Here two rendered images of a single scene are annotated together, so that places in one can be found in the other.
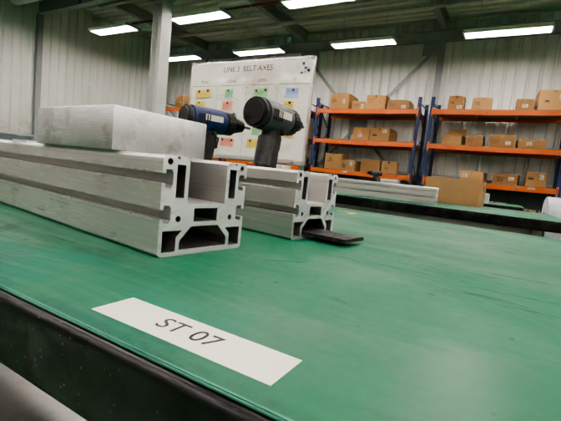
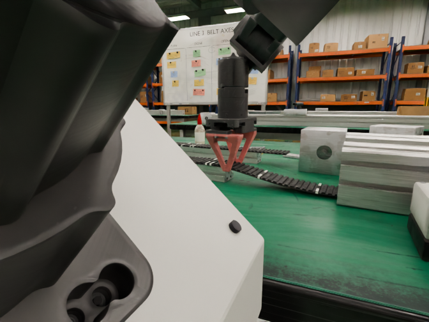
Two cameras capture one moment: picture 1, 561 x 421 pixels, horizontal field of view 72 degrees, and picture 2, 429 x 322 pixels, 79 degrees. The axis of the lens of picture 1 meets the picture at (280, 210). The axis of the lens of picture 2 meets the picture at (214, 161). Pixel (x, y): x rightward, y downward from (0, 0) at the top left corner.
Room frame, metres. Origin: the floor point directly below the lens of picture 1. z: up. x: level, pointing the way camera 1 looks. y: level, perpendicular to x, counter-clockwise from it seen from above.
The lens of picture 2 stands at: (0.45, 0.98, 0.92)
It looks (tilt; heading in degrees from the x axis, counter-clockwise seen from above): 12 degrees down; 351
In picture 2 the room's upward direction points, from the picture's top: straight up
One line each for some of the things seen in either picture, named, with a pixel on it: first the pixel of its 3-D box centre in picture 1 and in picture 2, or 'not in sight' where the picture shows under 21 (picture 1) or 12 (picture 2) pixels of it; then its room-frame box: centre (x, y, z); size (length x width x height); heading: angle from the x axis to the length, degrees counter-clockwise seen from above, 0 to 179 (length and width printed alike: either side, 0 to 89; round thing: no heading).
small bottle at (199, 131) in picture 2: not in sight; (199, 130); (1.44, 0.88, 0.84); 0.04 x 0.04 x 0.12
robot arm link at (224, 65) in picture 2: not in sight; (233, 75); (0.95, 0.86, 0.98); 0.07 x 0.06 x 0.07; 166
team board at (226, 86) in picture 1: (241, 157); (212, 103); (4.06, 0.46, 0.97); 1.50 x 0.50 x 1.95; 60
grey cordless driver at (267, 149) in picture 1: (276, 158); not in sight; (0.82, 0.02, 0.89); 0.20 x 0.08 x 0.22; 149
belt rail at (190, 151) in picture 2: not in sight; (126, 144); (1.39, 1.14, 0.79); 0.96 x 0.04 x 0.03; 53
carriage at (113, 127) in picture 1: (119, 145); not in sight; (0.44, 0.19, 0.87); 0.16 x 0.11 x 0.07; 53
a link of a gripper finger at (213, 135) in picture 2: not in sight; (229, 146); (0.93, 0.87, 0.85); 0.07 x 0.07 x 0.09; 53
